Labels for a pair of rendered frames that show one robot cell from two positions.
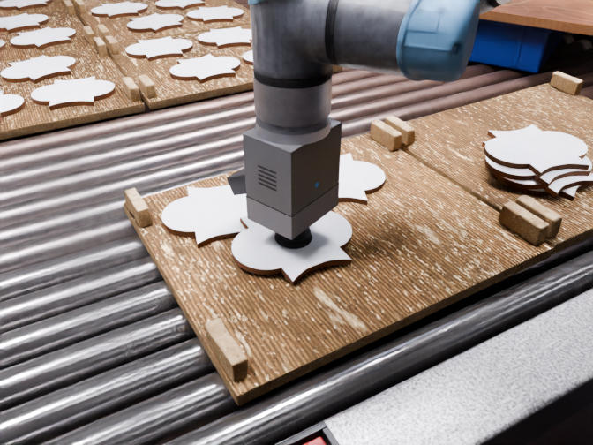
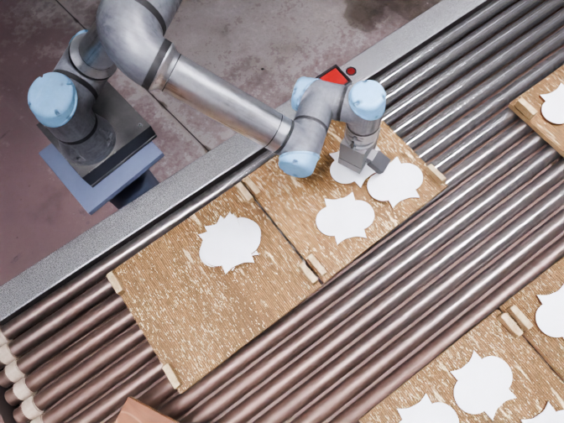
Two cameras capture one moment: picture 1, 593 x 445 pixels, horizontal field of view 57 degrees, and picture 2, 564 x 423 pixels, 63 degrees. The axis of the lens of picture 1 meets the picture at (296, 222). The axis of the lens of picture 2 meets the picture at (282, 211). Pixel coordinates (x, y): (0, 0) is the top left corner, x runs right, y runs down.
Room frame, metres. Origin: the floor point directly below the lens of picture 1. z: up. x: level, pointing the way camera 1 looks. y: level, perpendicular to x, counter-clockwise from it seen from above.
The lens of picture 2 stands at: (1.03, -0.19, 2.04)
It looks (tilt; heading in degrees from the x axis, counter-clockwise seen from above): 69 degrees down; 183
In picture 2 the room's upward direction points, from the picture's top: 10 degrees counter-clockwise
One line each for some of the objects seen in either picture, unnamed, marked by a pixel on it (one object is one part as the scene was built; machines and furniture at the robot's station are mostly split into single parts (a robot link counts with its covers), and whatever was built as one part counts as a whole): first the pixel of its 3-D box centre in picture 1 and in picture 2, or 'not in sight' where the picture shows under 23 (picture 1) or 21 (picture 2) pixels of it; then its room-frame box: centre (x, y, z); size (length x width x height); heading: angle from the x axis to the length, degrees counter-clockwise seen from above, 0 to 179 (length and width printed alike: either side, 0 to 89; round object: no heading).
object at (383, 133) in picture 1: (385, 134); (316, 265); (0.76, -0.14, 0.95); 0.06 x 0.02 x 0.03; 30
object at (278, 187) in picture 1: (278, 159); (366, 149); (0.52, 0.02, 1.04); 0.12 x 0.09 x 0.16; 51
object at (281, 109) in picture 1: (295, 95); (361, 128); (0.51, 0.00, 1.12); 0.08 x 0.08 x 0.05
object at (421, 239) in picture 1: (326, 228); (342, 184); (0.55, -0.04, 0.93); 0.41 x 0.35 x 0.02; 120
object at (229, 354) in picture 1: (226, 349); not in sight; (0.34, 0.06, 0.95); 0.06 x 0.02 x 0.03; 30
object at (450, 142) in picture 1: (550, 148); (212, 279); (0.76, -0.40, 0.93); 0.41 x 0.35 x 0.02; 120
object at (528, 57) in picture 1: (490, 20); not in sight; (1.30, -0.45, 0.97); 0.31 x 0.31 x 0.10; 58
